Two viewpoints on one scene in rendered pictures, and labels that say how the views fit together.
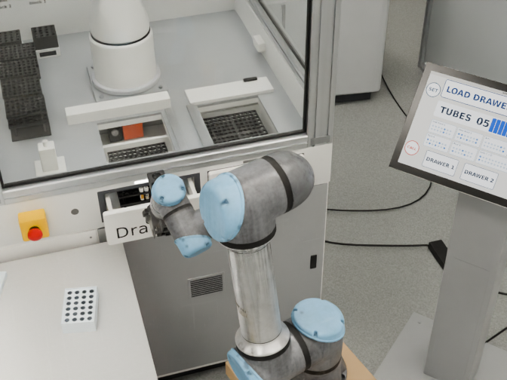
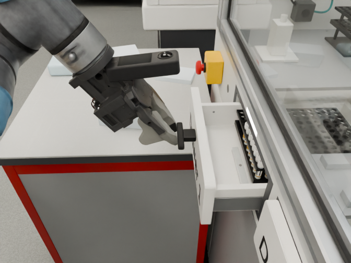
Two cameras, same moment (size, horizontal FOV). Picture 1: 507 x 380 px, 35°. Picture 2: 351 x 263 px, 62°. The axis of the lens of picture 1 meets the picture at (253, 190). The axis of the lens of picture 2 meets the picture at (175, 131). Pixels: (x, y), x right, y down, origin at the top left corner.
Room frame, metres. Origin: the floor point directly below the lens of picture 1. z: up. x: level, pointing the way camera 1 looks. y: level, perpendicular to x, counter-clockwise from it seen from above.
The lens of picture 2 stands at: (1.75, -0.17, 1.28)
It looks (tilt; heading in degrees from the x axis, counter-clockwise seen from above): 40 degrees down; 104
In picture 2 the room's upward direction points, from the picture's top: straight up
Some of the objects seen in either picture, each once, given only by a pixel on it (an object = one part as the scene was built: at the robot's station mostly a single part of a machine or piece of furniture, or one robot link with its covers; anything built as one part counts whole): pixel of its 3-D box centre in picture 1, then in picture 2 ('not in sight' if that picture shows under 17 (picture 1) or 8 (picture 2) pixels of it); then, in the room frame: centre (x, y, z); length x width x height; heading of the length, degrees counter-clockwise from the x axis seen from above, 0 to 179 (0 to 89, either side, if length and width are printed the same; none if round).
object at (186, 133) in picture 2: not in sight; (186, 135); (1.66, 0.26, 0.91); 0.07 x 0.04 x 0.01; 106
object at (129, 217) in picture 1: (157, 218); (199, 146); (1.69, 0.27, 0.87); 0.29 x 0.02 x 0.11; 106
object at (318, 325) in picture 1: (314, 332); not in sight; (1.19, -0.13, 0.97); 0.13 x 0.12 x 0.14; 123
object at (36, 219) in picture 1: (33, 225); (212, 67); (1.66, 0.60, 0.88); 0.07 x 0.05 x 0.07; 106
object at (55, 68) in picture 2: not in sight; (66, 60); (1.11, 0.70, 0.78); 0.15 x 0.10 x 0.04; 109
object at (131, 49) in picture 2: not in sight; (120, 57); (1.30, 0.76, 0.79); 0.13 x 0.09 x 0.05; 32
